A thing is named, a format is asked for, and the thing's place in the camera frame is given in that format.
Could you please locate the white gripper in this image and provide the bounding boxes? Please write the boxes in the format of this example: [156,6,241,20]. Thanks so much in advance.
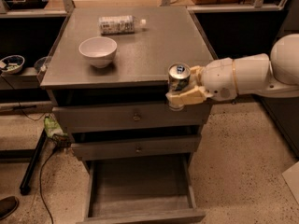
[166,58,237,105]

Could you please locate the silver blue redbull can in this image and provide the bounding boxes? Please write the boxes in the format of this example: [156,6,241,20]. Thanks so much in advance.
[167,62,192,112]

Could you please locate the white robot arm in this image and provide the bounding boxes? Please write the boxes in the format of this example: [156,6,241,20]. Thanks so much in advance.
[166,34,299,106]

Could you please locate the grey top drawer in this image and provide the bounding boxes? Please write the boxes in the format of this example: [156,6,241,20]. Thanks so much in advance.
[53,102,211,133]

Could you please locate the grey drawer cabinet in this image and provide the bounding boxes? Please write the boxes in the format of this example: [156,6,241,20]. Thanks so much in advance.
[40,6,224,166]

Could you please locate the grey middle drawer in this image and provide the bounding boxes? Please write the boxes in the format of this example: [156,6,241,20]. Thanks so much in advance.
[71,134,201,161]

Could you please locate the grey open bottom drawer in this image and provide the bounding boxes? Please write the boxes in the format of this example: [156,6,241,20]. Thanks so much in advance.
[78,154,206,224]

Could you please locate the plastic water bottle lying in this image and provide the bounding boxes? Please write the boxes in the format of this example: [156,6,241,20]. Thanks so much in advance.
[98,15,147,35]

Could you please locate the white ceramic bowl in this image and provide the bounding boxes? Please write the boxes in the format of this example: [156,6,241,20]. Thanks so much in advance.
[78,36,118,68]

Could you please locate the green snack bag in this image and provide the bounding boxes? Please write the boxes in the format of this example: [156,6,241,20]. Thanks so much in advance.
[44,116,68,140]

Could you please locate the small clear cup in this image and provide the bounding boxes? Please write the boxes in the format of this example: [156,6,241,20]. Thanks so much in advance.
[34,56,52,73]

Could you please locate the blue patterned bowl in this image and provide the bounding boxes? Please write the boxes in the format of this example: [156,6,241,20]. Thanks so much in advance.
[0,55,25,75]

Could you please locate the black metal table leg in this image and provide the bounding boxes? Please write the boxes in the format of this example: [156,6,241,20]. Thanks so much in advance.
[20,131,47,195]

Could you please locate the dark shoe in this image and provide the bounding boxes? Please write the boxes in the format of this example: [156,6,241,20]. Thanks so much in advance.
[0,196,19,220]

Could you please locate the black floor cable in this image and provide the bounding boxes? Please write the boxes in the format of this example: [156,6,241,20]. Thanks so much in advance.
[38,145,60,224]

